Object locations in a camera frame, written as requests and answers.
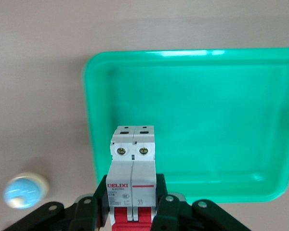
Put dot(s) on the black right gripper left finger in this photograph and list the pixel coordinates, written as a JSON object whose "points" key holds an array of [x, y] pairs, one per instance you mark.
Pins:
{"points": [[84, 211]]}

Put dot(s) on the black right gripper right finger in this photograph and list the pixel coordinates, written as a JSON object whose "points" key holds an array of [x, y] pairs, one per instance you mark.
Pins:
{"points": [[173, 211]]}

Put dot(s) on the white red circuit breaker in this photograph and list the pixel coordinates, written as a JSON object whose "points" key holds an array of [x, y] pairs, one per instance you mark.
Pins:
{"points": [[132, 168]]}

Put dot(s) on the blue dome push button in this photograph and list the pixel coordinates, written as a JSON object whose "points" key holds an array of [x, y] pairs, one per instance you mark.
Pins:
{"points": [[24, 191]]}

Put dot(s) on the green plastic tray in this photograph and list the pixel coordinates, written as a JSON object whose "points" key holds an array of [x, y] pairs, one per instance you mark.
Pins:
{"points": [[195, 115]]}

